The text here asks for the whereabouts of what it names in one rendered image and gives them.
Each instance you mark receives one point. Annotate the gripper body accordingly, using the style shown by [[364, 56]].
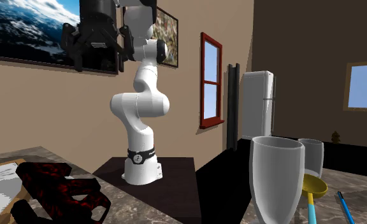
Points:
[[98, 18]]

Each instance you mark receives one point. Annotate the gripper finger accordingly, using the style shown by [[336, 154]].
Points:
[[128, 43], [71, 40]]

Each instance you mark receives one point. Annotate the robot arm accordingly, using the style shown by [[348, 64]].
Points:
[[140, 130]]

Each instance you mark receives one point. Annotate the red framed window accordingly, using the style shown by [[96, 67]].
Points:
[[210, 80]]

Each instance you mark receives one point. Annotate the black upright pipes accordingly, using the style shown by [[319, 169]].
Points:
[[233, 105]]

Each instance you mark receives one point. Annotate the white refrigerator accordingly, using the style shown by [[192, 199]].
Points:
[[256, 105]]

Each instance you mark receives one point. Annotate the black and red patterned object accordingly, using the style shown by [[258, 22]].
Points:
[[56, 189]]

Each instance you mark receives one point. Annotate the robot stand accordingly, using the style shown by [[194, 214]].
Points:
[[174, 189]]

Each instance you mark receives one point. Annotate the wooden board with white sheet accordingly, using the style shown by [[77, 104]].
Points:
[[0, 183]]

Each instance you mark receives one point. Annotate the tall grey glass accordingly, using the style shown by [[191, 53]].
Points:
[[276, 183]]

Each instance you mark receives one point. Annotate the short grey cup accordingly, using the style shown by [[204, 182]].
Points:
[[314, 155]]

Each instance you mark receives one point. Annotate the small brown figure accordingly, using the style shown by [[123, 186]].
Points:
[[336, 138]]

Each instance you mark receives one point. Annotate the wooden framed window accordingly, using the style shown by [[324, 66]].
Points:
[[362, 86]]

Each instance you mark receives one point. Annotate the blue pen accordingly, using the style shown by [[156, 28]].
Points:
[[345, 206]]

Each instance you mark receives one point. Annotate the dark framed wall picture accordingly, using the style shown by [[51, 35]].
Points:
[[170, 34]]

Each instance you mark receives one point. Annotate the snowy landscape wall picture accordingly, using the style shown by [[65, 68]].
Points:
[[22, 28]]

